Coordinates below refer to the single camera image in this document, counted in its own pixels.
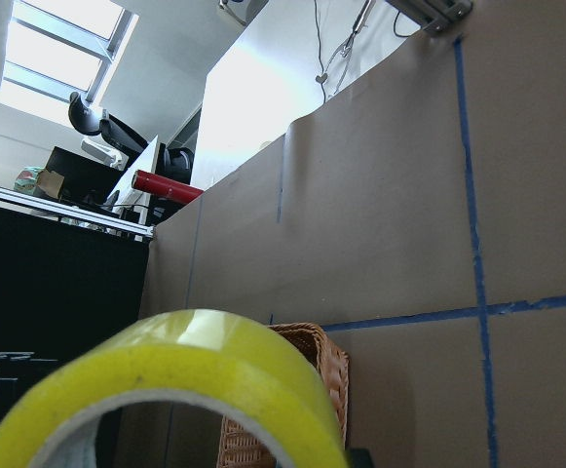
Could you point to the yellow tape roll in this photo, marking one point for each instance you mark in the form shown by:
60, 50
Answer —
217, 360

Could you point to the brown wicker basket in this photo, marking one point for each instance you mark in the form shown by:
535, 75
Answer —
239, 448

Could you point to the red cylinder roll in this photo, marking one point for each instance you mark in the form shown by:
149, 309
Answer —
164, 187

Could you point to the aluminium frame post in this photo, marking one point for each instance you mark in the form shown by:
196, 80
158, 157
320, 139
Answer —
433, 16

